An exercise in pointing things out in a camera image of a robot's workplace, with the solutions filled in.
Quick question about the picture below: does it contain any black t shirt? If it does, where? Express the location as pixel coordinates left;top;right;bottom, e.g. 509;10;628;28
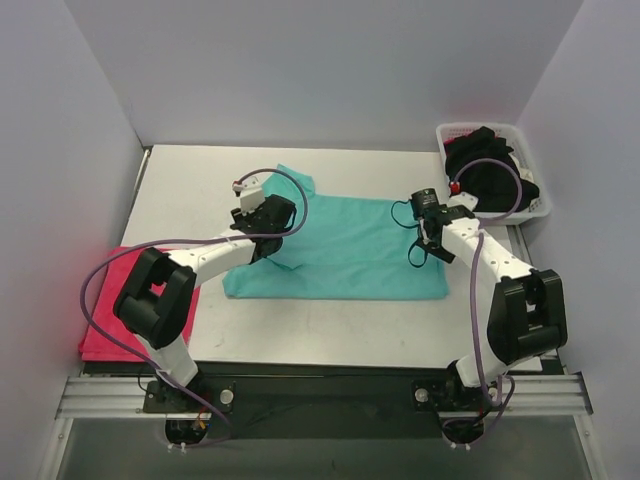
444;126;540;213

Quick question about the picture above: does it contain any teal t shirt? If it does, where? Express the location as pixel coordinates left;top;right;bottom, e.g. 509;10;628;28
222;165;449;301

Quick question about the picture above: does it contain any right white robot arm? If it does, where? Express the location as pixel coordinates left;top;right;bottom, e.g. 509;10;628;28
409;188;568;408

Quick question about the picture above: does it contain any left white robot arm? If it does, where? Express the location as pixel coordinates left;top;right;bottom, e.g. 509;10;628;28
113;195;296;412

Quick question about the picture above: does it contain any white garment in basket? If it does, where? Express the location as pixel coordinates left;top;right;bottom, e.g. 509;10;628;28
510;153;535;184

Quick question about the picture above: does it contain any folded pink t shirt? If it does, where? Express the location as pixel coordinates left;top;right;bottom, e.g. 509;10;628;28
79;247;200;362

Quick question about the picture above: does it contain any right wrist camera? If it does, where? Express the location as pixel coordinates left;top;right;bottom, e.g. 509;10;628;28
447;181;479;212

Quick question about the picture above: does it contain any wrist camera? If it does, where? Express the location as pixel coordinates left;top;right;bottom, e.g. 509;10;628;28
232;176;265;215
447;181;479;212

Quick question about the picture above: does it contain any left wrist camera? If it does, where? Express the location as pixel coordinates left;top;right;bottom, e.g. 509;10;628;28
232;176;265;215

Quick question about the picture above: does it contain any aluminium left side rail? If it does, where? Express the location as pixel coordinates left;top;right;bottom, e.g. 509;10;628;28
129;146;153;211

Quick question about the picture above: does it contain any aluminium rail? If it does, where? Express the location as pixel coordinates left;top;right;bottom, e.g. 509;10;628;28
129;146;153;211
507;226;566;375
56;373;593;419

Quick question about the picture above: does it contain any aluminium right side rail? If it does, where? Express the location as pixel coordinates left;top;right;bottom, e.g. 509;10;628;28
507;226;566;375

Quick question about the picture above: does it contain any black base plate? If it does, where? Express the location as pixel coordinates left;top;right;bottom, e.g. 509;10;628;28
142;359;506;441

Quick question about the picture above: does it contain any aluminium front rail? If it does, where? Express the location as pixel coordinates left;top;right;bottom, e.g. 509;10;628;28
56;373;593;419

